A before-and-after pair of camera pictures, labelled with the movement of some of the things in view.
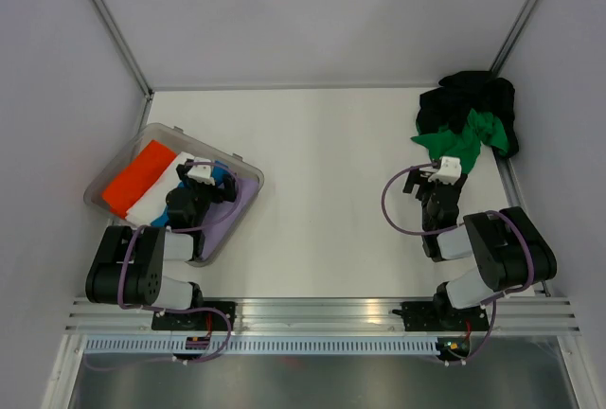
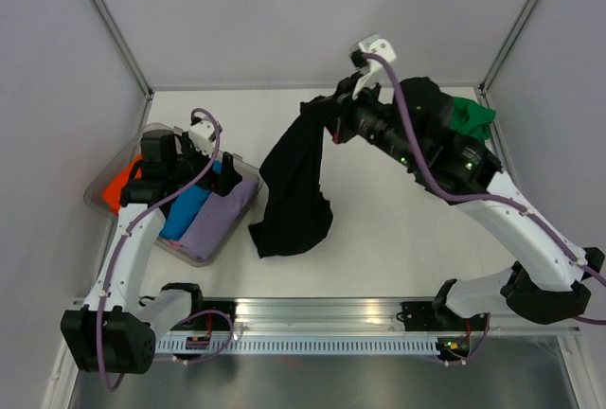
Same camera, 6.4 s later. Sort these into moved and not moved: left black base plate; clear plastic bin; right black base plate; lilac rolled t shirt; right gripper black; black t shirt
Moved: right gripper black; black t shirt
Not moved: right black base plate; left black base plate; lilac rolled t shirt; clear plastic bin
